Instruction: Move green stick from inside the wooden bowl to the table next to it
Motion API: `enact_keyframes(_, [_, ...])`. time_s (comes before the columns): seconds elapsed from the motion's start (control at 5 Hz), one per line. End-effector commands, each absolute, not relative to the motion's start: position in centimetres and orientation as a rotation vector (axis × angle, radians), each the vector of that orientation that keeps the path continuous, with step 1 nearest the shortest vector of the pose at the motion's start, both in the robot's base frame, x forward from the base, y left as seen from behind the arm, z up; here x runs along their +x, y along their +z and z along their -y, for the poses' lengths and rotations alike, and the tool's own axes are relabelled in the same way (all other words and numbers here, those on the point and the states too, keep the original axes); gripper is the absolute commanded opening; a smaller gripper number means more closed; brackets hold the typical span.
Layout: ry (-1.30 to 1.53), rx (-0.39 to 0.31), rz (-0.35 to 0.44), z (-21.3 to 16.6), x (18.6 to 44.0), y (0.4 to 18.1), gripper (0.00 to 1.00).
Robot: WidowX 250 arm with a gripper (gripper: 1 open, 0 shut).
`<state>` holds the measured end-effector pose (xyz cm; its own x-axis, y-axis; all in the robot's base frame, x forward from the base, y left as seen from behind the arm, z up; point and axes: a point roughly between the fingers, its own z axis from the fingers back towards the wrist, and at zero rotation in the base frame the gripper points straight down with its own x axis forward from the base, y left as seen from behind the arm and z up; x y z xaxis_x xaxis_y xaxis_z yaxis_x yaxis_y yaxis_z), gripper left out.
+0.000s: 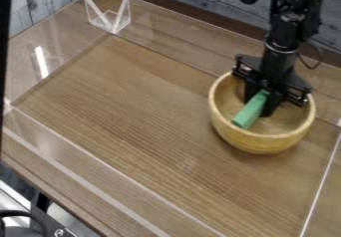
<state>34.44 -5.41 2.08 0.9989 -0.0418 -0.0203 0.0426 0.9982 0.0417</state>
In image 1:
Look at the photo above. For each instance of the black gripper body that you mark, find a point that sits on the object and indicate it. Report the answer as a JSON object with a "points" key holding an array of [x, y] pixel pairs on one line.
{"points": [[274, 78]]}

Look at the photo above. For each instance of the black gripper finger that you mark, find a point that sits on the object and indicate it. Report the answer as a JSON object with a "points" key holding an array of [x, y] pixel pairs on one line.
{"points": [[251, 88], [271, 103]]}

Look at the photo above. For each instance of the green rectangular stick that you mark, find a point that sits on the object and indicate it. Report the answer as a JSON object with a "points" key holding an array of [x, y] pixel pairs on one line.
{"points": [[247, 115]]}

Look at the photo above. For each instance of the wooden bowl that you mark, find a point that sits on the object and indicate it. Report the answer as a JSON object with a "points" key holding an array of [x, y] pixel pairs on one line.
{"points": [[271, 134]]}

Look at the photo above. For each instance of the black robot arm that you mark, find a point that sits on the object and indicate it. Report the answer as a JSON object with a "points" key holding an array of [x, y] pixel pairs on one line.
{"points": [[294, 23]]}

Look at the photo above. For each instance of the clear acrylic corner bracket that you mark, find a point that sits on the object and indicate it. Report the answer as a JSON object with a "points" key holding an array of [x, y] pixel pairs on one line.
{"points": [[111, 21]]}

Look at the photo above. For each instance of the black table leg bracket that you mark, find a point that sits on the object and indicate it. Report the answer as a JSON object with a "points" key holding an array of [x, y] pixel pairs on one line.
{"points": [[51, 227]]}

